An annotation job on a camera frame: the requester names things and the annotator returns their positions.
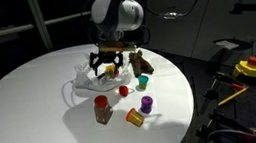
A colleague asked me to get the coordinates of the clear plastic bag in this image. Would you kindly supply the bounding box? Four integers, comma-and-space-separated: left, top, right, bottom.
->
56, 52, 135, 100

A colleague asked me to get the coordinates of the black metal clamp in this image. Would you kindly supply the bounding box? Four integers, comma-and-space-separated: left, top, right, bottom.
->
201, 67, 241, 103

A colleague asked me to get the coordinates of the spice jar with red lid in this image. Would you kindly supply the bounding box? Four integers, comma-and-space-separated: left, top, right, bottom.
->
91, 93, 116, 126

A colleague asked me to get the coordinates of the grey cable bundle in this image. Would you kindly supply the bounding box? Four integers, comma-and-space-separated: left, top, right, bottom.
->
206, 123, 256, 143

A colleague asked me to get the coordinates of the yellow cup with pink lid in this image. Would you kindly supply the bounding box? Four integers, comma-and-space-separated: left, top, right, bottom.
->
109, 69, 122, 80

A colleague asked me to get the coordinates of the green cup with teal lid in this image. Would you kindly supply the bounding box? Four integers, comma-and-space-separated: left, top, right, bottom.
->
136, 74, 152, 91

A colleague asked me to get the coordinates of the yellow pencil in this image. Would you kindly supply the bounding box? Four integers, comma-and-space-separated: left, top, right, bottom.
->
215, 86, 250, 107

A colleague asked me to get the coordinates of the purple plastic cup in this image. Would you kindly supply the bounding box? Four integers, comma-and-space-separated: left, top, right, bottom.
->
138, 94, 156, 116

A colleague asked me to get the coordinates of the yellow emergency stop button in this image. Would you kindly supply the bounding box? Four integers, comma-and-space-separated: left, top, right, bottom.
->
229, 55, 256, 82

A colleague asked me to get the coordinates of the grey window post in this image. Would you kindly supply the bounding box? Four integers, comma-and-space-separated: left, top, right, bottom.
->
25, 0, 56, 56

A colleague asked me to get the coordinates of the white tube with blue label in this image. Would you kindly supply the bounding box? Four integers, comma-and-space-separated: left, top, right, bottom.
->
95, 71, 109, 82

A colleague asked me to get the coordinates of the brown plush animal toy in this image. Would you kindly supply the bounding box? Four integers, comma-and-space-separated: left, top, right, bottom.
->
126, 47, 156, 79

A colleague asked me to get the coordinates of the wrist camera on wooden plate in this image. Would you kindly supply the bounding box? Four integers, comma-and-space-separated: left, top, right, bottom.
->
97, 37, 137, 56

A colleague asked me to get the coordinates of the red toy strawberry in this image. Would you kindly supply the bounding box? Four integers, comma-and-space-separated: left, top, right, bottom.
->
117, 84, 130, 98

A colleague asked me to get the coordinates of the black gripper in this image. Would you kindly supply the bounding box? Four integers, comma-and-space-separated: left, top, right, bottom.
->
87, 47, 126, 78

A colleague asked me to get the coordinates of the white paper sheet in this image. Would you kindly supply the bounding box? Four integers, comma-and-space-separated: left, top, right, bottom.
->
214, 38, 241, 53

